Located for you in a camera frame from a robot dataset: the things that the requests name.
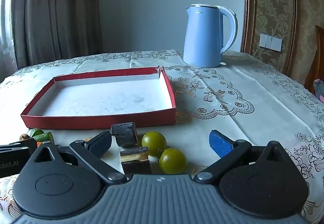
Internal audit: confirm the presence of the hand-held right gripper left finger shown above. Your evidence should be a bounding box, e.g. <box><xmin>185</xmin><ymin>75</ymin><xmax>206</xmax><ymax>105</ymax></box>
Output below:
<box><xmin>32</xmin><ymin>131</ymin><xmax>127</xmax><ymax>185</ymax></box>

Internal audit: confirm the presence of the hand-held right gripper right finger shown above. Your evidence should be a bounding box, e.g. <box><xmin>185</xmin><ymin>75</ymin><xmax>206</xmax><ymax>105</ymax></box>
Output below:
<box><xmin>194</xmin><ymin>130</ymin><xmax>292</xmax><ymax>185</ymax></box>

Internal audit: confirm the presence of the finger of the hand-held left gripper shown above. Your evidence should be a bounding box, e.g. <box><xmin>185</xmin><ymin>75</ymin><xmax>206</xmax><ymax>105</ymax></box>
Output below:
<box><xmin>0</xmin><ymin>138</ymin><xmax>38</xmax><ymax>156</ymax></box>

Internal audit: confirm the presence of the dark cake block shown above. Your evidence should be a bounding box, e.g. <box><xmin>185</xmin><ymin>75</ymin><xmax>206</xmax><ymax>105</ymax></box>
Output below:
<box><xmin>111</xmin><ymin>122</ymin><xmax>139</xmax><ymax>148</ymax></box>

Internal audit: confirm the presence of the red cardboard box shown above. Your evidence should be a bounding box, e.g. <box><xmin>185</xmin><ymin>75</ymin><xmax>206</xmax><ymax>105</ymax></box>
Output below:
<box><xmin>21</xmin><ymin>67</ymin><xmax>177</xmax><ymax>130</ymax></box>

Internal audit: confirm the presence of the green tomato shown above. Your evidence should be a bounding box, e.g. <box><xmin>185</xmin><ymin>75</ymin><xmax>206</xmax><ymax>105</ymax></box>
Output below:
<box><xmin>141</xmin><ymin>132</ymin><xmax>167</xmax><ymax>158</ymax></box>
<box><xmin>159</xmin><ymin>148</ymin><xmax>188</xmax><ymax>174</ymax></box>

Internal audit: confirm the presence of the green cucumber piece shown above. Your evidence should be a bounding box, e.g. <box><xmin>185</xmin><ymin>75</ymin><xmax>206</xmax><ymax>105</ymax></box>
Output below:
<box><xmin>30</xmin><ymin>128</ymin><xmax>45</xmax><ymax>138</ymax></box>
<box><xmin>35</xmin><ymin>132</ymin><xmax>55</xmax><ymax>145</ymax></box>

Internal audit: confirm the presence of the layered cake slice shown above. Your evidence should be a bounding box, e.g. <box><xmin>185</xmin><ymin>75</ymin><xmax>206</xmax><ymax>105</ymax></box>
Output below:
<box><xmin>120</xmin><ymin>146</ymin><xmax>150</xmax><ymax>163</ymax></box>

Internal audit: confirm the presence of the dark sugarcane piece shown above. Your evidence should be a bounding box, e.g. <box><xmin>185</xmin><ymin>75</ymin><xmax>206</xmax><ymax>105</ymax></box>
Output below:
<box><xmin>121</xmin><ymin>159</ymin><xmax>153</xmax><ymax>178</ymax></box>

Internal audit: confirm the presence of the embroidered cream tablecloth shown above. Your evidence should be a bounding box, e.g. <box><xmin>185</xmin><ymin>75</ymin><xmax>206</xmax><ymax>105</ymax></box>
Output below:
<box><xmin>0</xmin><ymin>49</ymin><xmax>324</xmax><ymax>224</ymax></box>

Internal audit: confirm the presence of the blue electric kettle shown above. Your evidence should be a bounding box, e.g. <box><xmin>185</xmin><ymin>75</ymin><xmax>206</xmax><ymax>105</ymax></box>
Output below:
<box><xmin>183</xmin><ymin>4</ymin><xmax>238</xmax><ymax>68</ymax></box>

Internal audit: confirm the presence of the pink grey cloth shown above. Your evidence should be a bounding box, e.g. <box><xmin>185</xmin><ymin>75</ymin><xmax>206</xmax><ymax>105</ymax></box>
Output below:
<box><xmin>313</xmin><ymin>79</ymin><xmax>324</xmax><ymax>103</ymax></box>

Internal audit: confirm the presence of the wooden chair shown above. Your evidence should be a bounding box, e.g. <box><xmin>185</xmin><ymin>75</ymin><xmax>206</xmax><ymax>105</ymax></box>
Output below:
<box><xmin>304</xmin><ymin>25</ymin><xmax>324</xmax><ymax>94</ymax></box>

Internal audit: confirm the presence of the gold framed wallpaper panel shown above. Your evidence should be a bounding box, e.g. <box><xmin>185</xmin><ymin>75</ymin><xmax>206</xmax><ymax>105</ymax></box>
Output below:
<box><xmin>240</xmin><ymin>0</ymin><xmax>298</xmax><ymax>75</ymax></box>

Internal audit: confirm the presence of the brown patterned curtain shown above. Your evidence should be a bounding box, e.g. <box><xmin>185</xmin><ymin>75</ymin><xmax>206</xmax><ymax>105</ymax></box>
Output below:
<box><xmin>0</xmin><ymin>0</ymin><xmax>102</xmax><ymax>69</ymax></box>

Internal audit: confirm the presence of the white wall light switch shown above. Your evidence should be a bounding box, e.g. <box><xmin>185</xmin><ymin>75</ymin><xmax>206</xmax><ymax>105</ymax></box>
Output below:
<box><xmin>259</xmin><ymin>33</ymin><xmax>283</xmax><ymax>52</ymax></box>

